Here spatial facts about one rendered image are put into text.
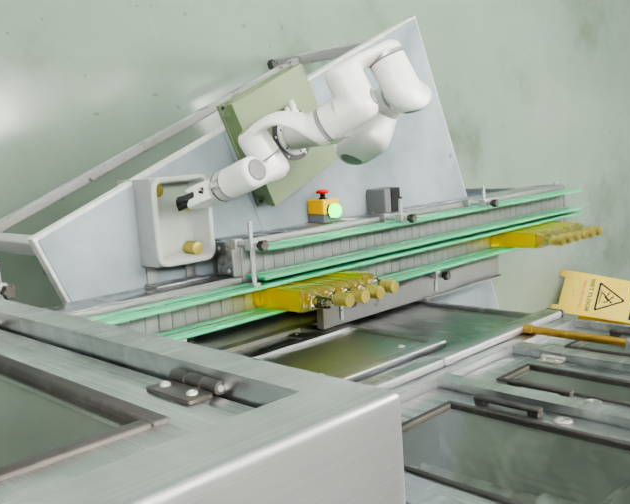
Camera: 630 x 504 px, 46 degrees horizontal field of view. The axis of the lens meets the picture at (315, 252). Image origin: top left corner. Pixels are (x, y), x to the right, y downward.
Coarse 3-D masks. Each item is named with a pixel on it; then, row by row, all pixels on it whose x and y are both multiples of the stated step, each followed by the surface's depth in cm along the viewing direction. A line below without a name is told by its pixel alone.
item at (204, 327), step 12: (480, 252) 272; (492, 252) 269; (504, 252) 273; (432, 264) 252; (444, 264) 251; (456, 264) 252; (384, 276) 236; (396, 276) 234; (408, 276) 234; (240, 312) 197; (252, 312) 198; (264, 312) 195; (276, 312) 196; (192, 324) 187; (204, 324) 187; (216, 324) 185; (228, 324) 186; (168, 336) 176; (180, 336) 176; (192, 336) 178
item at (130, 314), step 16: (528, 224) 284; (448, 240) 256; (464, 240) 255; (384, 256) 228; (400, 256) 231; (304, 272) 210; (320, 272) 207; (224, 288) 192; (240, 288) 191; (256, 288) 191; (160, 304) 178; (176, 304) 176; (192, 304) 178; (96, 320) 166; (112, 320) 163; (128, 320) 166
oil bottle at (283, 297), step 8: (272, 288) 195; (280, 288) 194; (288, 288) 193; (296, 288) 192; (304, 288) 191; (312, 288) 191; (256, 296) 200; (264, 296) 198; (272, 296) 195; (280, 296) 193; (288, 296) 191; (296, 296) 188; (304, 296) 187; (312, 296) 187; (256, 304) 201; (264, 304) 198; (272, 304) 196; (280, 304) 193; (288, 304) 191; (296, 304) 189; (304, 304) 187; (304, 312) 188
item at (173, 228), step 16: (176, 176) 187; (192, 176) 191; (176, 192) 196; (160, 208) 193; (176, 208) 196; (208, 208) 195; (160, 224) 193; (176, 224) 197; (192, 224) 200; (208, 224) 196; (160, 240) 185; (176, 240) 197; (192, 240) 200; (208, 240) 197; (160, 256) 185; (176, 256) 194; (192, 256) 194; (208, 256) 196
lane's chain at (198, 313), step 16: (480, 240) 277; (416, 256) 250; (432, 256) 257; (448, 256) 263; (384, 272) 239; (208, 304) 191; (224, 304) 195; (240, 304) 199; (160, 320) 182; (176, 320) 185; (192, 320) 188
